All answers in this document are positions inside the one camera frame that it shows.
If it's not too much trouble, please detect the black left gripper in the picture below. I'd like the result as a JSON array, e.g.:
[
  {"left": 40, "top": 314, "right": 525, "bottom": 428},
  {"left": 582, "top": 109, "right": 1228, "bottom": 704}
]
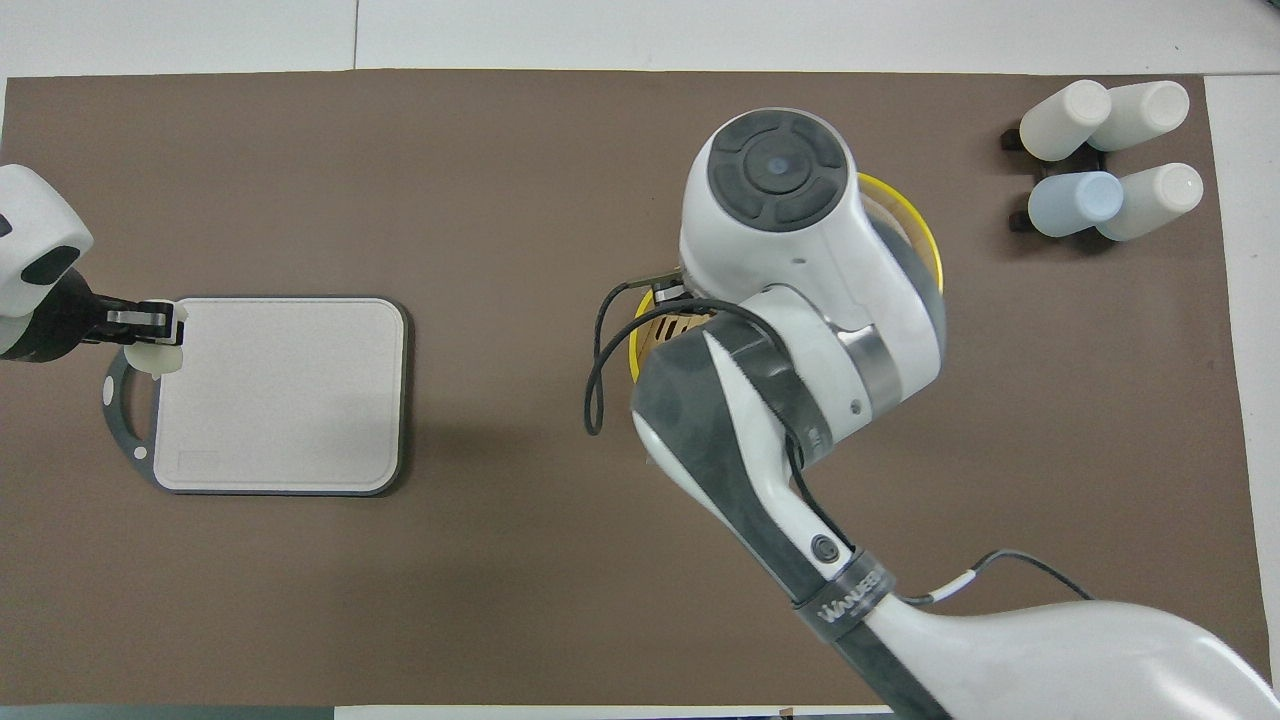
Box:
[{"left": 0, "top": 268, "right": 192, "bottom": 361}]

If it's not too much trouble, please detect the white steamed bun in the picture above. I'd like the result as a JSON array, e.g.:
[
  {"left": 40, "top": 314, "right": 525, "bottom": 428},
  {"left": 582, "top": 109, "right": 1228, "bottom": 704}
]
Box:
[{"left": 124, "top": 320, "right": 188, "bottom": 380}]

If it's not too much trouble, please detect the grey cutting board black rim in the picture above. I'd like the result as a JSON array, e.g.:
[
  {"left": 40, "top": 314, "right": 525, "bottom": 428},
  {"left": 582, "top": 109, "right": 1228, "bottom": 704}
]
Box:
[{"left": 101, "top": 295, "right": 412, "bottom": 498}]

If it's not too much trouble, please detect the brown table mat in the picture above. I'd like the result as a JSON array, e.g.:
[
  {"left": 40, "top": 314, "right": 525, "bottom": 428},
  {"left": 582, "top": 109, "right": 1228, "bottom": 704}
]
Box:
[{"left": 0, "top": 68, "right": 1273, "bottom": 709}]

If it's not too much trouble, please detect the black cup rack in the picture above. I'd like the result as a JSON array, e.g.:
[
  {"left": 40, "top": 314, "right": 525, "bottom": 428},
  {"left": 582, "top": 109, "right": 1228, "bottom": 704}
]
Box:
[{"left": 1000, "top": 120, "right": 1107, "bottom": 237}]

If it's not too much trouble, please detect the cream plastic cup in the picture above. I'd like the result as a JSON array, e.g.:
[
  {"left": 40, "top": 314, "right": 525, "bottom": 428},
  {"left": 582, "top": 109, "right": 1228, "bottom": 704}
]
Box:
[{"left": 1019, "top": 79, "right": 1114, "bottom": 162}]

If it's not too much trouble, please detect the light blue plastic cup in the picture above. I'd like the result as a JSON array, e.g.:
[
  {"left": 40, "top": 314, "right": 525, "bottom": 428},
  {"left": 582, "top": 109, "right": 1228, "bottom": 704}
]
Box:
[{"left": 1027, "top": 170, "right": 1126, "bottom": 239}]

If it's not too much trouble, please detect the white plastic cup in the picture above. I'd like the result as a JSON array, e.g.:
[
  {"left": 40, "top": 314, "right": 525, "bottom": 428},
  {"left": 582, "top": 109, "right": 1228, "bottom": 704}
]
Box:
[{"left": 1097, "top": 163, "right": 1205, "bottom": 243}]

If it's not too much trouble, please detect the white cup with blue rim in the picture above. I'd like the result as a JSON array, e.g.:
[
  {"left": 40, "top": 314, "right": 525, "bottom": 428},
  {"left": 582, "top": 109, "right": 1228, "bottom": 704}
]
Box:
[{"left": 1090, "top": 80, "right": 1192, "bottom": 154}]

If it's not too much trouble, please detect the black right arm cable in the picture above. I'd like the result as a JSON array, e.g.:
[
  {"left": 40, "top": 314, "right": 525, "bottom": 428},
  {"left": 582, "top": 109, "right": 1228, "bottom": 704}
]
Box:
[{"left": 584, "top": 266, "right": 1097, "bottom": 607}]

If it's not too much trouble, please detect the black velcro cable strap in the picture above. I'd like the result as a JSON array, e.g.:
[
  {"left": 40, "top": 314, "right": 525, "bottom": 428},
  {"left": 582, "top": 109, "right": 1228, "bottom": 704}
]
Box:
[
  {"left": 700, "top": 315, "right": 837, "bottom": 471},
  {"left": 793, "top": 568, "right": 898, "bottom": 638}
]

